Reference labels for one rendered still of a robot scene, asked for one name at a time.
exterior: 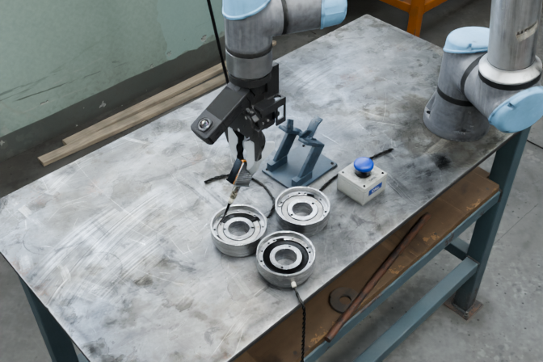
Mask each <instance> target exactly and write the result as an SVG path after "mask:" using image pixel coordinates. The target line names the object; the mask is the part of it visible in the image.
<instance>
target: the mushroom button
mask: <svg viewBox="0 0 543 362"><path fill-rule="evenodd" d="M354 167H355V169H356V170H358V171H360V173H365V172H369V171H371V170H372V169H373V167H374V163H373V160H372V159H370V158H366V157H359V158H357V159H356V160H355V161H354Z"/></svg>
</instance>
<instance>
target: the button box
mask: <svg viewBox="0 0 543 362"><path fill-rule="evenodd" d="M386 179H387V173H386V172H384V171H383V170H381V169H380V168H378V167H376V166H374V167H373V169H372V170H371V171H369V172H365V173H360V171H358V170H356V169H355V167H354V162H353V163H352V164H350V165H349V166H347V167H345V168H344V169H342V170H341V171H340V172H339V173H338V182H337V189H338V190H340V191H341V192H342V193H344V194H345V195H347V196H349V197H350V198H352V199H353V200H354V201H356V202H357V203H359V204H361V205H362V206H363V205H365V204H367V203H368V202H369V201H370V200H371V199H373V198H374V197H375V196H377V195H378V194H380V193H381V192H383V191H384V190H385V184H386Z"/></svg>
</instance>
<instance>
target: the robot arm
mask: <svg viewBox="0 0 543 362"><path fill-rule="evenodd" d="M542 3H543V0H491V11H490V29H489V28H484V27H462V28H459V29H457V30H454V31H453V32H451V33H450V34H449V35H448V37H447V40H446V43H445V46H444V48H443V50H444V54H443V58H442V62H441V67H440V74H439V78H438V83H437V88H436V91H435V92H434V94H433V95H432V97H431V98H430V100H429V101H428V103H427V105H426V107H425V109H424V113H423V122H424V124H425V125H426V127H427V128H428V129H429V130H430V131H431V132H432V133H434V134H435V135H437V136H438V137H442V138H444V139H446V140H450V141H459V142H467V141H476V140H478V139H481V138H483V137H484V136H485V135H486V134H487V133H488V132H489V130H490V125H494V126H495V127H496V128H497V129H498V130H499V131H501V132H503V133H517V132H519V131H522V130H524V129H526V128H528V127H530V126H531V125H533V124H535V123H536V122H537V121H538V120H539V119H540V118H541V117H542V116H543V86H542V85H541V72H542V63H541V60H540V58H539V57H538V56H536V50H537V38H538V32H539V27H540V20H541V9H542ZM346 13H347V0H223V7H222V14H223V16H224V28H225V54H226V67H227V70H228V77H229V80H230V82H229V83H228V84H227V85H226V86H225V88H224V89H223V90H222V91H221V92H220V93H219V94H218V95H217V97H216V98H215V99H214V100H213V101H212V102H211V103H210V104H209V105H208V106H207V107H206V108H205V109H204V111H203V112H202V113H201V114H200V115H199V116H198V117H197V118H196V120H195V121H194V122H193V123H192V124H191V130H192V131H193V132H194V134H195V135H196V136H197V137H198V138H199V139H201V140H202V141H204V142H205V143H206V144H208V145H213V144H214V143H215V142H216V141H217V139H218V138H219V137H220V136H221V135H222V134H223V133H224V132H225V136H226V140H227V142H228V143H229V147H230V150H231V152H232V154H233V156H234V159H235V160H236V158H244V156H243V150H244V149H246V162H247V166H246V169H247V170H248V171H249V172H250V174H251V175H253V174H255V173H256V172H257V170H258V169H259V166H260V164H261V162H262V161H263V160H264V159H265V158H266V157H267V156H268V155H269V154H270V153H271V152H272V151H273V150H274V148H275V142H274V141H266V136H265V134H264V133H263V131H262V130H264V129H267V128H269V127H271V126H272V125H273V124H274V123H276V126H278V125H279V124H282V123H283V122H285V121H286V97H285V96H284V95H282V94H281V93H280V92H279V63H277V62H274V61H272V37H273V36H281V35H286V34H291V33H296V32H304V31H309V30H314V29H319V28H320V29H323V28H324V27H330V26H334V25H338V24H340V23H341V22H342V21H344V19H345V16H346ZM275 97H276V98H278V97H280V99H277V100H276V99H274V98H275ZM283 105H284V113H283V116H282V117H280V118H279V119H278V116H279V115H280V111H278V108H279V107H281V106H283ZM275 119H276V120H275Z"/></svg>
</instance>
